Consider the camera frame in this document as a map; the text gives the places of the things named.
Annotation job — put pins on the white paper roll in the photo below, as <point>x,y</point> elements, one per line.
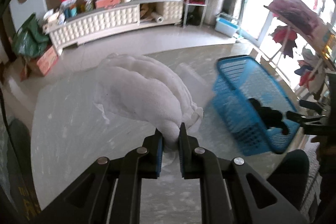
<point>157,18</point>

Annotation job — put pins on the cardboard box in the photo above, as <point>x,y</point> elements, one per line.
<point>44,60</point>

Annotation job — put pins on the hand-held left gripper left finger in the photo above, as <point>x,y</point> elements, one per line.
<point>158,158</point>

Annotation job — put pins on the black plush toy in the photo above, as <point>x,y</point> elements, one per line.
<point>267,116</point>

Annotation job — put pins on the dark chair with grey cover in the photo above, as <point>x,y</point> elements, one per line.
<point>15,166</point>

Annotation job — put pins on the blue plastic basket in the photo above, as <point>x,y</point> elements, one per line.
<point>236,113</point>

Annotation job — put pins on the white foam sheet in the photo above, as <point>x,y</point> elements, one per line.
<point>193,74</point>

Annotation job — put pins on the clothes drying rack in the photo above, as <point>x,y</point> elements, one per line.
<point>302,61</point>

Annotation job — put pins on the white tufted television cabinet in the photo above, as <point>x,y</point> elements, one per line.
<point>110,22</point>

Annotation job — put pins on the white gauze cloth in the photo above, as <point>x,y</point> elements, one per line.
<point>147,98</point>

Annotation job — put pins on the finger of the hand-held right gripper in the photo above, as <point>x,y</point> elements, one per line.
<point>309,104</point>
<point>296,116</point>

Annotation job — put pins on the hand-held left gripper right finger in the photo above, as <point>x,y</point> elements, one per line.
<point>182,158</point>

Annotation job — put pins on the pink box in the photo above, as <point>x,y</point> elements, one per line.
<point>108,2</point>

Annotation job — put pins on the green plastic bag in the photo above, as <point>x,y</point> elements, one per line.
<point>29,37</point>

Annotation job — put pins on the blue and white storage box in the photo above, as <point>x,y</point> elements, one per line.
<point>227,26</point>

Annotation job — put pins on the pink cloth pile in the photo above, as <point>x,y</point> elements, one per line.
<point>294,14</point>

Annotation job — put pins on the white metal rack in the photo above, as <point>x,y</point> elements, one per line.
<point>197,1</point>

